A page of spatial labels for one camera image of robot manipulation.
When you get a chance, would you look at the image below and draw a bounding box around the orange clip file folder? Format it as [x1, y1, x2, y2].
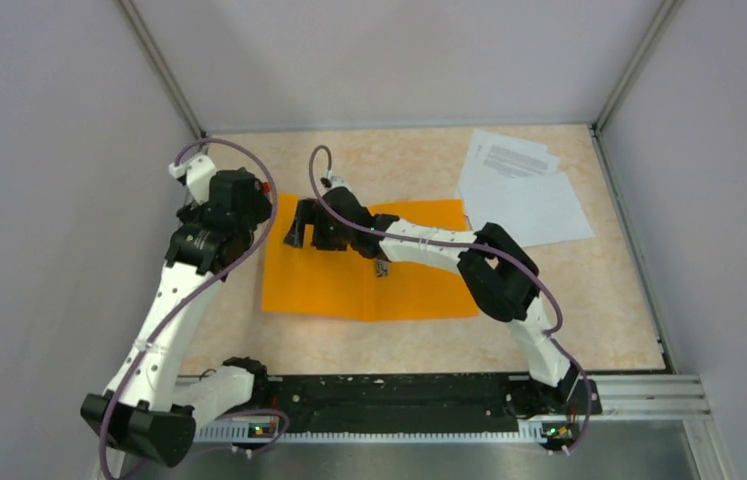
[261, 193, 478, 322]

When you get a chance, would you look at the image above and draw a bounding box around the white paper sheets stack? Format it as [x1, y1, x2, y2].
[455, 129, 595, 247]

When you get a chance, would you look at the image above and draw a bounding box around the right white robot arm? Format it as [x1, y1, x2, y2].
[284, 174, 581, 412]

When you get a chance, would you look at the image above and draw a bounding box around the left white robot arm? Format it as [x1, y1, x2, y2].
[80, 154, 276, 479]

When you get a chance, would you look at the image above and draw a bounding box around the silver metal folder clip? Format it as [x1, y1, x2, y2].
[374, 260, 390, 278]

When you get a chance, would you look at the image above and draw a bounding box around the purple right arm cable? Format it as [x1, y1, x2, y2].
[307, 144, 594, 455]

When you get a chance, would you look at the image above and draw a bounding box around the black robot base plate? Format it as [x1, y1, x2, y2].
[223, 357, 602, 434]

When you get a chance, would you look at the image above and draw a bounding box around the white slotted cable duct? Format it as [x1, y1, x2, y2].
[194, 420, 548, 444]

